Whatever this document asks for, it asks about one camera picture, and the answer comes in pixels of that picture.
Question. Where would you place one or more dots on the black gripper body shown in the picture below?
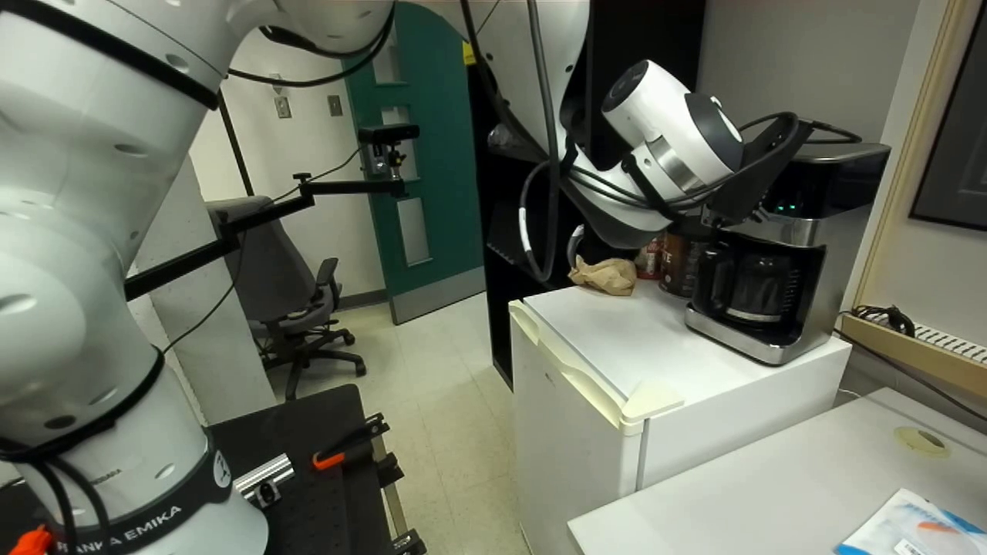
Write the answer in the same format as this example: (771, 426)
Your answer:
(760, 170)

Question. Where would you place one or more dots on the black silver coffee maker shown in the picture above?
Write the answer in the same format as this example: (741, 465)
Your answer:
(837, 266)

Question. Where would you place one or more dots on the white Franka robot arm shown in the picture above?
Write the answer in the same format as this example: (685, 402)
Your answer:
(82, 205)

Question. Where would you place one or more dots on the glass coffee carafe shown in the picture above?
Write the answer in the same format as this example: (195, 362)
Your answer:
(760, 282)

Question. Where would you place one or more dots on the brown coffee can black lid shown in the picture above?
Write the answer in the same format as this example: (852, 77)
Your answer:
(671, 257)

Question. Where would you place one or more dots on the brown stuffed toy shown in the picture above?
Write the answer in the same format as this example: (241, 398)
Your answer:
(605, 277)

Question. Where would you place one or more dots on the white mini fridge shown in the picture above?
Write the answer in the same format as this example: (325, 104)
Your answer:
(618, 357)

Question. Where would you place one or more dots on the green door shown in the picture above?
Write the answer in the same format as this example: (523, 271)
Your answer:
(448, 156)

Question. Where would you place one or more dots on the beige tape roll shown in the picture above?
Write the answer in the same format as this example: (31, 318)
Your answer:
(923, 441)

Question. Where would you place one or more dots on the white blue paper packet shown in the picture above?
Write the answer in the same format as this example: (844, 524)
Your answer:
(905, 526)

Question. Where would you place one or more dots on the black swivel office chair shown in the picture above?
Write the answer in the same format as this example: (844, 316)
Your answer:
(310, 329)

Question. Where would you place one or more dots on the black robot cart top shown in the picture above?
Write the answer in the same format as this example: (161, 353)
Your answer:
(310, 503)

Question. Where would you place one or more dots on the black camera on boom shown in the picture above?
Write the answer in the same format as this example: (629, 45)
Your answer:
(385, 144)

